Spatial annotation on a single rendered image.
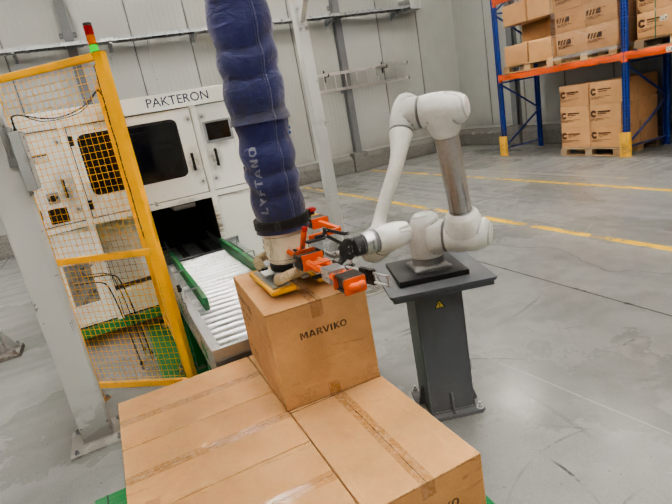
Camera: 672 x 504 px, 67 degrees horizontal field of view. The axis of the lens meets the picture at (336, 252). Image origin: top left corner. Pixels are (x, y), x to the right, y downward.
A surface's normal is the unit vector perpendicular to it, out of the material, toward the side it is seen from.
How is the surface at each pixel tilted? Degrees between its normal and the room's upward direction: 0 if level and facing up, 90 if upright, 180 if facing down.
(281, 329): 90
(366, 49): 90
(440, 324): 90
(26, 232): 92
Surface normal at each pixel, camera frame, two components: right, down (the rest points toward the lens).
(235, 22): -0.03, 0.14
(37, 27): 0.43, 0.18
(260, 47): 0.34, -0.09
